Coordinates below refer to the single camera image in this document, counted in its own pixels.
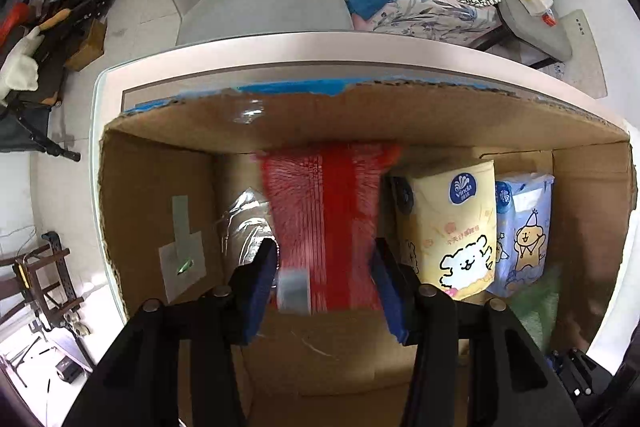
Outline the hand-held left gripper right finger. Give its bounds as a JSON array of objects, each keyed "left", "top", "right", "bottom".
[{"left": 371, "top": 237, "right": 583, "bottom": 427}]

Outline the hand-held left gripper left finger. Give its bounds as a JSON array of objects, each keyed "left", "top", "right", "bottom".
[{"left": 62, "top": 237, "right": 279, "bottom": 427}]

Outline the red plastic packet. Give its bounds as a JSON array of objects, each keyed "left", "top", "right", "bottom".
[{"left": 256, "top": 143, "right": 402, "bottom": 314}]

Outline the large cardboard box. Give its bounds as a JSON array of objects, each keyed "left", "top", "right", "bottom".
[{"left": 97, "top": 79, "right": 639, "bottom": 427}]

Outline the clear plastic wrap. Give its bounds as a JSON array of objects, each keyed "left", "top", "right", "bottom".
[{"left": 216, "top": 187, "right": 281, "bottom": 269}]

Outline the green packet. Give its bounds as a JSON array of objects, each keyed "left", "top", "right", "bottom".
[{"left": 509, "top": 264, "right": 562, "bottom": 354}]

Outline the yellow tissue pack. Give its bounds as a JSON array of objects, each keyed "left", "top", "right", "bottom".
[{"left": 392, "top": 158, "right": 499, "bottom": 304}]

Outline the blue tissue pack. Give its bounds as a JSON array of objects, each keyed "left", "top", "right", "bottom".
[{"left": 486, "top": 173, "right": 557, "bottom": 299}]

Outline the small black device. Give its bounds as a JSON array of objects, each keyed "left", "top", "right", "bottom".
[{"left": 53, "top": 356, "right": 85, "bottom": 384}]

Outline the black metal rack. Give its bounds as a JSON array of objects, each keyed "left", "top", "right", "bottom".
[{"left": 0, "top": 231, "right": 97, "bottom": 374}]

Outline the pink floral cloth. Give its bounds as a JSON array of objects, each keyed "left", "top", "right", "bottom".
[{"left": 369, "top": 0, "right": 502, "bottom": 44}]

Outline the small cardboard box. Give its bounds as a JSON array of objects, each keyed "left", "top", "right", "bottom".
[{"left": 64, "top": 18, "right": 109, "bottom": 74}]

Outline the white cloth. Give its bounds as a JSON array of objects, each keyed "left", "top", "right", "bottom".
[{"left": 0, "top": 28, "right": 42, "bottom": 104}]

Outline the black tripod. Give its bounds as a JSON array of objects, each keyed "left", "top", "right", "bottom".
[{"left": 0, "top": 0, "right": 130, "bottom": 162}]

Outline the red tool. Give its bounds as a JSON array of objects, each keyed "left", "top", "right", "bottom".
[{"left": 0, "top": 3, "right": 27, "bottom": 44}]

